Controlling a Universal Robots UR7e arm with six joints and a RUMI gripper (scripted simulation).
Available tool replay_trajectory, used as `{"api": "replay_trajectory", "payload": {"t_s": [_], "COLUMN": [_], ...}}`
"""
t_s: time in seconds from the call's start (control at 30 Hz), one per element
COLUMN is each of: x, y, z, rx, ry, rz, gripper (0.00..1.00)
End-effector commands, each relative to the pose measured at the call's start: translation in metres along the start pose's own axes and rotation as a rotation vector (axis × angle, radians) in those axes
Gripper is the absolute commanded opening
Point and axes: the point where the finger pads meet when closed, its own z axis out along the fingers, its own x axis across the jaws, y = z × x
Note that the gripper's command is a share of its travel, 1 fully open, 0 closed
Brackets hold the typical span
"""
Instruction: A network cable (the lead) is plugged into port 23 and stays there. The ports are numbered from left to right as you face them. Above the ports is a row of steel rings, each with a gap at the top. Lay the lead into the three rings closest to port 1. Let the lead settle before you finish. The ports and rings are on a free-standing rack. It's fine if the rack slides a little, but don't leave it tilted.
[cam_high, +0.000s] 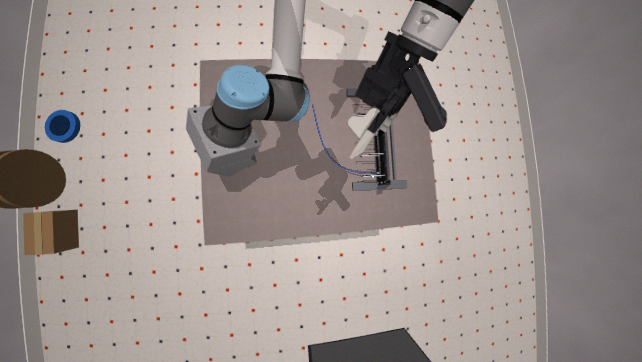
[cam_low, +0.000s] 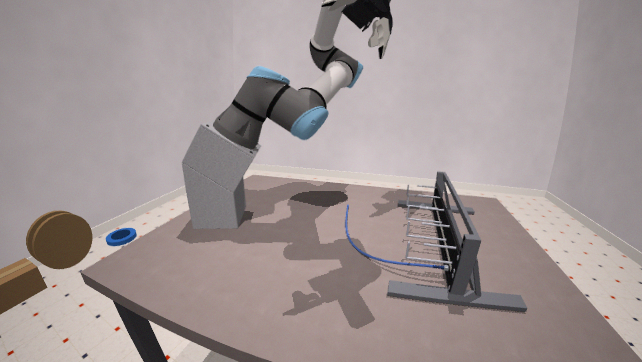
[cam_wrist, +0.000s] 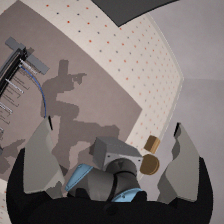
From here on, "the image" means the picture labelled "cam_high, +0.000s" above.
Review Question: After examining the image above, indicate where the grey metal rack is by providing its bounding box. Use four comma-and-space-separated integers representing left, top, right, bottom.
347, 88, 407, 190

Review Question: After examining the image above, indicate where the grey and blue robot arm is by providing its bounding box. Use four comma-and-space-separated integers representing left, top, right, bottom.
202, 0, 474, 148

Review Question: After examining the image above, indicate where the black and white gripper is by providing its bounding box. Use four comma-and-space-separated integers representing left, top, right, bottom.
347, 31, 438, 159

